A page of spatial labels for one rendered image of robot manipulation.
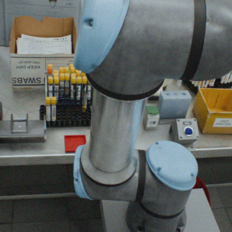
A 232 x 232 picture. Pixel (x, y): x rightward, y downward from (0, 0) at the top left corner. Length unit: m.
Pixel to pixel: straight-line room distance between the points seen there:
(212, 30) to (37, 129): 0.81
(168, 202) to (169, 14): 0.49
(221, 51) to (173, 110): 0.85
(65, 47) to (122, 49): 1.08
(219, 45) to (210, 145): 0.85
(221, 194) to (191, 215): 1.34
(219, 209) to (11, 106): 1.41
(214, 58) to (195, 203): 0.64
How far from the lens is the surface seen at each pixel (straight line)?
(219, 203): 2.28
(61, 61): 1.31
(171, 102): 1.25
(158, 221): 0.87
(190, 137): 1.18
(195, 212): 1.01
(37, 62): 1.31
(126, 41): 0.42
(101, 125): 0.59
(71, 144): 1.16
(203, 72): 0.45
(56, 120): 1.20
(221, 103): 1.40
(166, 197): 0.80
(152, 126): 1.24
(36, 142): 1.17
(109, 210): 0.96
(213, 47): 0.44
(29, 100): 1.32
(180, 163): 0.79
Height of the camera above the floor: 1.70
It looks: 40 degrees down
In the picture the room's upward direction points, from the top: 9 degrees clockwise
